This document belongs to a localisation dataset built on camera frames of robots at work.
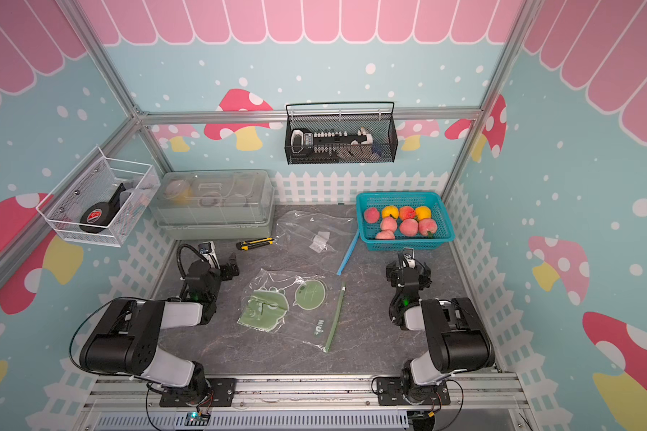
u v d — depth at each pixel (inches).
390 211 44.0
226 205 39.1
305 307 35.2
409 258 30.6
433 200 44.3
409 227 41.6
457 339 17.8
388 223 42.0
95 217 27.5
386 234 40.2
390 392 29.2
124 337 18.3
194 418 28.8
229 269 34.0
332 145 34.6
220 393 29.2
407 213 43.8
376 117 35.2
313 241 41.6
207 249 31.3
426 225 41.5
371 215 43.0
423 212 43.6
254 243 41.6
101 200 29.9
